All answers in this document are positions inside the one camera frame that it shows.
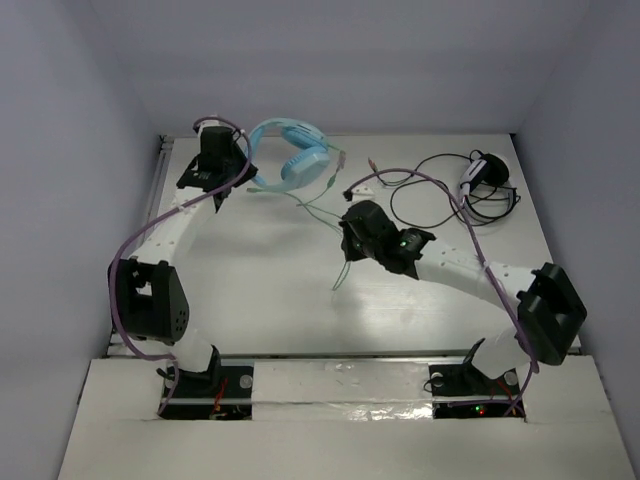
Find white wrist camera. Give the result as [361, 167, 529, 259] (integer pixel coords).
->
[192, 115, 242, 137]
[342, 183, 376, 203]

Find light blue headphones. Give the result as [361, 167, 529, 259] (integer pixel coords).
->
[249, 117, 331, 192]

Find aluminium side rail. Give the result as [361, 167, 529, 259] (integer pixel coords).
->
[102, 134, 175, 357]

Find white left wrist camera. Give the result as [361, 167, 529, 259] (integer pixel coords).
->
[192, 115, 242, 137]

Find white front cover panel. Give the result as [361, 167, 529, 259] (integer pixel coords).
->
[251, 360, 433, 422]

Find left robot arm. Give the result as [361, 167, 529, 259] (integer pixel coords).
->
[108, 116, 252, 394]

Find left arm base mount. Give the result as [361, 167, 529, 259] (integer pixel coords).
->
[156, 347, 254, 421]

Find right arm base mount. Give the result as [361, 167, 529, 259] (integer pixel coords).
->
[422, 339, 526, 419]

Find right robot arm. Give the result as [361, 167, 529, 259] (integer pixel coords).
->
[339, 200, 587, 393]

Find white black headphones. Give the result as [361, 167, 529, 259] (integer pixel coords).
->
[457, 151, 520, 225]

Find black headphone cable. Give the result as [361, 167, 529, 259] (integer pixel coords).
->
[367, 151, 519, 232]

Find green headphone cable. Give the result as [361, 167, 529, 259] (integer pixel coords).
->
[246, 139, 369, 292]

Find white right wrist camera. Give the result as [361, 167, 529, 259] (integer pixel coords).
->
[342, 183, 376, 203]

